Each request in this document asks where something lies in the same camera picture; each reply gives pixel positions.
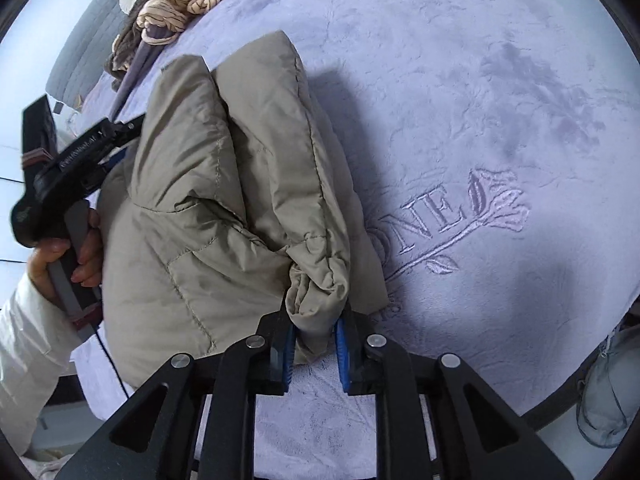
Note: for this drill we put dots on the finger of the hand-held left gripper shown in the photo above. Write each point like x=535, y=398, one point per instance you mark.
x=127, y=127
x=112, y=160

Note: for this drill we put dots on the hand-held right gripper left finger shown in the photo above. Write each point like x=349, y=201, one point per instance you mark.
x=286, y=355

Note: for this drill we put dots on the grey padded headboard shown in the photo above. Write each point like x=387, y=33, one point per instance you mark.
x=80, y=55

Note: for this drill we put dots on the lavender cloth strip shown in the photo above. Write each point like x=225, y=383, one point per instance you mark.
x=135, y=70

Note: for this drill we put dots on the lavender plush bed blanket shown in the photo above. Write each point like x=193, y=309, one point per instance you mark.
x=475, y=85

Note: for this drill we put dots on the person's left hand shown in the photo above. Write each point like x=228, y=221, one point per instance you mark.
x=87, y=250

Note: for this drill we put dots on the brown fuzzy garment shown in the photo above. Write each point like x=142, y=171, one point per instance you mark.
x=127, y=35

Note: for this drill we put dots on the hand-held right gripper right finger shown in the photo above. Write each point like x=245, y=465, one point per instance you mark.
x=342, y=355

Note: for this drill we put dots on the beige puffer jacket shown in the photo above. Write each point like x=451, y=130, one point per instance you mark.
x=225, y=185

